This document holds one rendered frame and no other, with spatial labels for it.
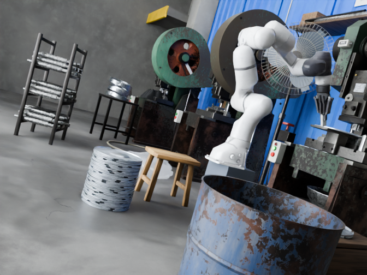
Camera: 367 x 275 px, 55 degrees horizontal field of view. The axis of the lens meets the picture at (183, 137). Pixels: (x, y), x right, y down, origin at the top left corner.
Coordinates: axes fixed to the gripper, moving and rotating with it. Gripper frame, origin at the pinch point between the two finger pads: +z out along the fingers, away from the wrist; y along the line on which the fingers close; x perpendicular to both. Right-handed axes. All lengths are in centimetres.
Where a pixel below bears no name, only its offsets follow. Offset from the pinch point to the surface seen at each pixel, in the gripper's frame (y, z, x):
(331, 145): 2.8, 15.3, 3.4
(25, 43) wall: -665, -85, -136
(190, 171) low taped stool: -64, 36, -59
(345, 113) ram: -0.9, -0.6, 18.0
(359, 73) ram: -2.8, -22.2, 31.3
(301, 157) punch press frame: -11.0, 23.9, -6.7
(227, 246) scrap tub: 80, -1, -112
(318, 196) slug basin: 3.1, 44.5, -7.7
